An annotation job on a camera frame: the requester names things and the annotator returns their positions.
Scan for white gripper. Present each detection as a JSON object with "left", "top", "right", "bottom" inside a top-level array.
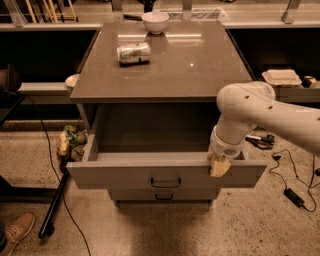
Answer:
[{"left": 207, "top": 125, "right": 245, "bottom": 177}]

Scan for grey top drawer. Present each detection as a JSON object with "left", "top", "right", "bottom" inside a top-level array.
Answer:
[{"left": 68, "top": 103, "right": 266, "bottom": 190}]

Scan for grey drawer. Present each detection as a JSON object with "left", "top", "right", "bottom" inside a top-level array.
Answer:
[
  {"left": 108, "top": 187, "right": 218, "bottom": 201},
  {"left": 68, "top": 103, "right": 266, "bottom": 190}
]

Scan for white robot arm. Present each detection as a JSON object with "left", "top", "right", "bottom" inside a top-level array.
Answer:
[{"left": 207, "top": 81, "right": 320, "bottom": 177}]

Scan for grey drawer cabinet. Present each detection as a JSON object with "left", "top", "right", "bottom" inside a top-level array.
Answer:
[{"left": 69, "top": 20, "right": 261, "bottom": 208}]

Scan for grey bottom drawer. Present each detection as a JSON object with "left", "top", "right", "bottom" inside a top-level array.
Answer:
[{"left": 108, "top": 187, "right": 218, "bottom": 201}]

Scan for black scissors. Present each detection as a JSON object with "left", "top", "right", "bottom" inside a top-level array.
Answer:
[{"left": 245, "top": 134, "right": 275, "bottom": 150}]

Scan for white takeout container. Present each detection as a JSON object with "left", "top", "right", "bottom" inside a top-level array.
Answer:
[{"left": 262, "top": 69, "right": 302, "bottom": 87}]

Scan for yellow tape measure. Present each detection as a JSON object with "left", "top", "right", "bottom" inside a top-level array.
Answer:
[{"left": 302, "top": 76, "right": 317, "bottom": 88}]

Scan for crushed silver green can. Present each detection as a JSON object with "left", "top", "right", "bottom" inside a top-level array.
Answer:
[{"left": 117, "top": 42, "right": 151, "bottom": 64}]

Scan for green snack bag pile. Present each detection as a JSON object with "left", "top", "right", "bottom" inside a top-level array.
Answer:
[{"left": 57, "top": 125, "right": 88, "bottom": 169}]

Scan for white bowl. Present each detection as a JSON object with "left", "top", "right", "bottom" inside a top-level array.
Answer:
[{"left": 142, "top": 11, "right": 169, "bottom": 34}]

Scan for white plate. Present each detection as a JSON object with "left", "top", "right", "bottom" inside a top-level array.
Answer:
[{"left": 65, "top": 74, "right": 79, "bottom": 88}]

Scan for black table leg bar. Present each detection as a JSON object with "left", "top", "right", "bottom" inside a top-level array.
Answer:
[{"left": 38, "top": 159, "right": 73, "bottom": 239}]

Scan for tan leather shoe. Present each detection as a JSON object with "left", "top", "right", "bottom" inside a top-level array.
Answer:
[{"left": 0, "top": 212, "right": 35, "bottom": 256}]

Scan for black floor cable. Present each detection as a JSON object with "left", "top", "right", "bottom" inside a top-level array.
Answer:
[{"left": 19, "top": 93, "right": 93, "bottom": 256}]

